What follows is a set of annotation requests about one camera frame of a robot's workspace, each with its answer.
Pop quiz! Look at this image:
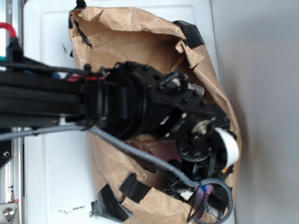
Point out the brown paper bag bin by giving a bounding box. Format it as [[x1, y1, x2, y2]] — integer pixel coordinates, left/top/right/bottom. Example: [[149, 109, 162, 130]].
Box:
[[69, 1, 241, 224]]

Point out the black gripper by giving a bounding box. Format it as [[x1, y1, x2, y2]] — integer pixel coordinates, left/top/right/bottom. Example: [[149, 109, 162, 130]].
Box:
[[164, 127, 239, 216]]

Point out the grey braided cable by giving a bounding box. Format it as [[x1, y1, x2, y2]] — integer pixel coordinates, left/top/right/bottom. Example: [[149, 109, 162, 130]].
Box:
[[0, 125, 234, 224]]

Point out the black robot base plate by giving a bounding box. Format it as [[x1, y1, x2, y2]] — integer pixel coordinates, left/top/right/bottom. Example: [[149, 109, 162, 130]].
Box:
[[0, 140, 12, 168]]

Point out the red cable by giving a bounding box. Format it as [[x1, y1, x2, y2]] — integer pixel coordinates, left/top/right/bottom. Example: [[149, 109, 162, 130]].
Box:
[[0, 22, 17, 38]]

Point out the aluminium frame rail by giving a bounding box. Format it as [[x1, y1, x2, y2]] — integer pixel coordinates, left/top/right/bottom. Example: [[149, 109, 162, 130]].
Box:
[[0, 0, 26, 224]]

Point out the white plastic tray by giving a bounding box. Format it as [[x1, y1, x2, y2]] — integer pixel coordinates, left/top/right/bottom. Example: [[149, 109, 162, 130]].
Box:
[[23, 0, 218, 224]]

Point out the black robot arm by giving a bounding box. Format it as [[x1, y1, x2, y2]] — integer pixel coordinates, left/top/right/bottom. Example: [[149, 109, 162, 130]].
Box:
[[0, 36, 236, 220]]

